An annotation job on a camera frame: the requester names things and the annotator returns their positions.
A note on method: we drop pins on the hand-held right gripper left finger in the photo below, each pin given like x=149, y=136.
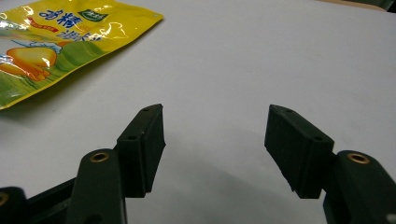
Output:
x=137, y=161

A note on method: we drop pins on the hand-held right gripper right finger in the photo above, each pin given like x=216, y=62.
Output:
x=303, y=155

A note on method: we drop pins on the yellow snack pouch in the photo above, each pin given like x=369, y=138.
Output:
x=46, y=46

